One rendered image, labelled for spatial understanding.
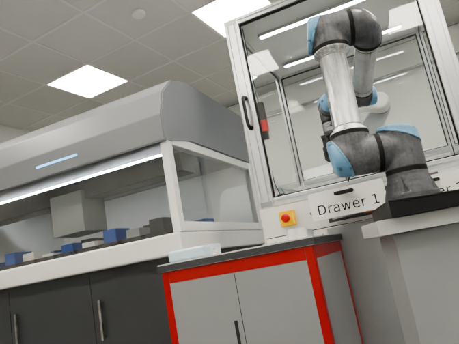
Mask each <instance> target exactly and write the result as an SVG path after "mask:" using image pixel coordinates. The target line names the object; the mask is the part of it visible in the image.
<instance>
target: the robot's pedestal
mask: <svg viewBox="0 0 459 344"><path fill-rule="evenodd" d="M361 229H362V233H363V238H364V239H366V238H375V237H380V243H381V246H382V251H383V255H384V258H385V263H386V266H387V271H388V274H389V279H390V282H391V287H392V290H393V295H394V298H395V304H396V307H397V310H398V315H399V318H400V323H401V327H402V331H403V335H404V340H405V343H406V344H459V206H456V207H449V208H445V209H441V210H434V211H430V212H423V213H419V214H412V215H408V216H401V217H397V218H390V219H387V220H380V221H376V222H374V223H370V224H368V225H364V226H362V227H361Z"/></svg>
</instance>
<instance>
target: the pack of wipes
mask: <svg viewBox="0 0 459 344"><path fill-rule="evenodd" d="M209 255H211V250H210V246H209V245H207V246H196V247H191V248H185V249H181V250H175V251H171V252H169V253H168V257H169V262H170V263H173V262H178V261H184V260H188V259H195V258H199V257H205V256H209Z"/></svg>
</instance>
